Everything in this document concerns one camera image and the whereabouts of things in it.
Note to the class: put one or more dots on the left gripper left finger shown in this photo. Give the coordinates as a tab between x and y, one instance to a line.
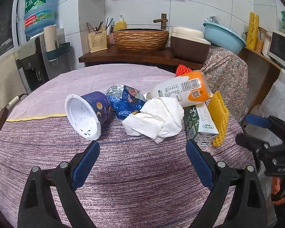
37	207

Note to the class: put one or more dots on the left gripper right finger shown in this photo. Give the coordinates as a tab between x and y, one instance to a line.
248	206

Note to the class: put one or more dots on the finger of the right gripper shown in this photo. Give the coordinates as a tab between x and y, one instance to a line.
258	121
257	146

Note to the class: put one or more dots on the yellow foam fruit net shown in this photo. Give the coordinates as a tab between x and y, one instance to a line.
220	116

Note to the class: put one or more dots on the green milk carton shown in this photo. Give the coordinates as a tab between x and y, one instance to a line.
199	125

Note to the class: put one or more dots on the orange white drink bottle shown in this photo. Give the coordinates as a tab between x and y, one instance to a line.
189	89

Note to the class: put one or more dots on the red foam fruit net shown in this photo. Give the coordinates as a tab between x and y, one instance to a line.
182	69

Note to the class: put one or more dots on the white tissue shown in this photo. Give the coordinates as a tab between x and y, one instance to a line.
158	119

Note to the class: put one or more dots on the blue yogurt cup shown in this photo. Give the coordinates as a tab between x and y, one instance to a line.
88	113

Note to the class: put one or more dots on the blue foil snack bag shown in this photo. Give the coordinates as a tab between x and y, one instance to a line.
125	100

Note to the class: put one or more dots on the person right hand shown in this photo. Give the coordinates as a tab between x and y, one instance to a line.
277	194

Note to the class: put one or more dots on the floral cloth cover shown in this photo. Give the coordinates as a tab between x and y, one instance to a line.
227	73

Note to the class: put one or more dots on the white microwave oven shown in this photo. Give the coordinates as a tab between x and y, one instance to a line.
277	48

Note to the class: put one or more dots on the yellow plastic wrap roll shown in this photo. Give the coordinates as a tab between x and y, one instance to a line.
252	30

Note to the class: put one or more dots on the purple striped tablecloth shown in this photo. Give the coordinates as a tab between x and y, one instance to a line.
135	181

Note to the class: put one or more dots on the light blue plastic basin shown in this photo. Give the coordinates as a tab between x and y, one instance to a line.
222	36

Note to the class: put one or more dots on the brown rice cooker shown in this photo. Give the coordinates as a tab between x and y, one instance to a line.
189	44

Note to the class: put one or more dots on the water dispenser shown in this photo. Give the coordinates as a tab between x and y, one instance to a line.
40	66

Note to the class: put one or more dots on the bronze faucet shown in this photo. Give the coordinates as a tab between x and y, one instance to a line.
163	21

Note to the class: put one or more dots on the woven basin sink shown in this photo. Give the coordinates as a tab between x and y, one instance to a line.
141	40

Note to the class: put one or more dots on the wooden counter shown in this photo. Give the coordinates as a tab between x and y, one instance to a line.
114	55

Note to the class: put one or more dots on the yellow soap dispenser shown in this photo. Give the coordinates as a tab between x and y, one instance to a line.
121	24

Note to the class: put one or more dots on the beige chopstick holder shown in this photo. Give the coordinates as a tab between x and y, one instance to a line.
97	41

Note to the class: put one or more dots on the blue water jug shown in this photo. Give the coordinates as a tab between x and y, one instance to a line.
38	15

